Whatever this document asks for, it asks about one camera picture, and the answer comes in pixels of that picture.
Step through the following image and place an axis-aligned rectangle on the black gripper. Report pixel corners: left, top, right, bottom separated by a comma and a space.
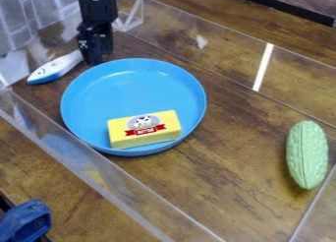
77, 0, 119, 66

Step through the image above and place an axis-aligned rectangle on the blue round plastic tray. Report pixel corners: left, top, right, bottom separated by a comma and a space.
61, 58, 209, 156

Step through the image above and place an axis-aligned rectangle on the yellow butter block toy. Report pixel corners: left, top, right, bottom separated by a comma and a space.
109, 110, 183, 150

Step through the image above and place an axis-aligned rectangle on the green bitter gourd toy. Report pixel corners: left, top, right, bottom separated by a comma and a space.
287, 121, 329, 190

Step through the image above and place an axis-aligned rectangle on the clear acrylic enclosure wall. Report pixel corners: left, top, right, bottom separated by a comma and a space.
0, 0, 336, 242

